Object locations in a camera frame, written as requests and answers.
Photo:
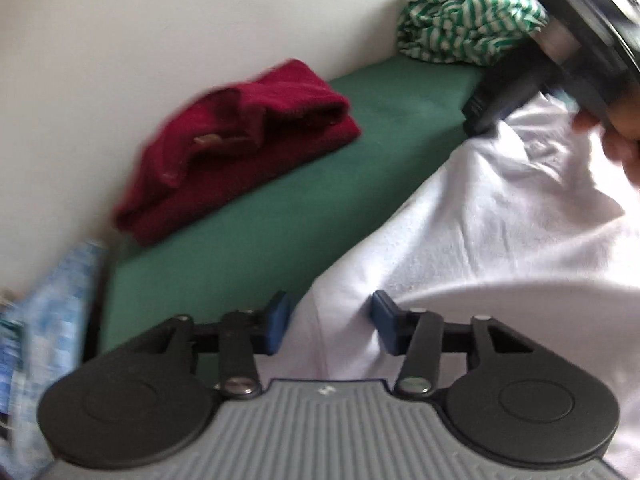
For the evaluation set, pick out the blue white patterned cloth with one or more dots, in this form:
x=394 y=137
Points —
x=42 y=337

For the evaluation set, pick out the person's right hand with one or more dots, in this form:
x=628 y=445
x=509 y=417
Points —
x=620 y=140

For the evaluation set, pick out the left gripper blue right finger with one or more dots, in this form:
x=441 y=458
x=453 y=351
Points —
x=417 y=336

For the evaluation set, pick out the green white striped garment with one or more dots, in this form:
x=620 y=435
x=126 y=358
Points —
x=477 y=32

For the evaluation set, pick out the folded dark red sweater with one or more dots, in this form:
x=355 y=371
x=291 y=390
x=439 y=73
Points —
x=228 y=142

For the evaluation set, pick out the green table cloth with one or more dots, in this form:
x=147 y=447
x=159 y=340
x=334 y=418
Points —
x=284 y=234

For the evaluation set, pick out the white t-shirt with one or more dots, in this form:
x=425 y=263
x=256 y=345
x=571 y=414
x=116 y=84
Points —
x=531 y=225

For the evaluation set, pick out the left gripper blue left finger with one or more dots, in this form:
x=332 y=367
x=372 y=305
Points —
x=242 y=335

